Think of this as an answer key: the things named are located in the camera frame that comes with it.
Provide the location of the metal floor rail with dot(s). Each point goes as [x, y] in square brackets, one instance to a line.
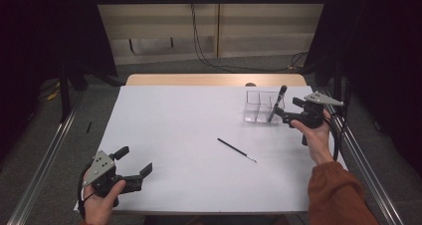
[43, 170]
[373, 185]

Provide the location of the clear acrylic organizer box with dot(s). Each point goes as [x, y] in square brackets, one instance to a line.
[253, 112]

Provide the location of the black stand post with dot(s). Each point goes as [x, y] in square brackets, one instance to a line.
[64, 99]

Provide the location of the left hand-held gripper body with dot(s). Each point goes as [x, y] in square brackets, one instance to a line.
[101, 168]

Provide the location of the person's right hand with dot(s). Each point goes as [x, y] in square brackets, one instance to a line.
[316, 145]

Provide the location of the black wall bracket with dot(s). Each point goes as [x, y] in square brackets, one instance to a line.
[131, 46]
[171, 42]

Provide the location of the person's left hand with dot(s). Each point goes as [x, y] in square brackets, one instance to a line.
[99, 208]

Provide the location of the thin black pen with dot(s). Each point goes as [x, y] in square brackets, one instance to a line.
[232, 147]

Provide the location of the black curtain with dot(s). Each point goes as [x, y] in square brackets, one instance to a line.
[33, 36]
[381, 36]

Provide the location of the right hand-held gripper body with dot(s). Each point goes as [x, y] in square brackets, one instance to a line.
[313, 117]

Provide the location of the beige vertical wall conduit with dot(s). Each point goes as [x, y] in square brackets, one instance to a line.
[218, 26]

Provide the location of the white table sheet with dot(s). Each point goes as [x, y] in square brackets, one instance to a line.
[185, 125]

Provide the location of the thick black pen silver band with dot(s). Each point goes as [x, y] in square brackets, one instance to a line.
[281, 94]

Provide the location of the small black stick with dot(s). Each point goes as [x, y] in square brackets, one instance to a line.
[89, 127]

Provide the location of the small brown round object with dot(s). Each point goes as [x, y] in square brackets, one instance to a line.
[250, 84]

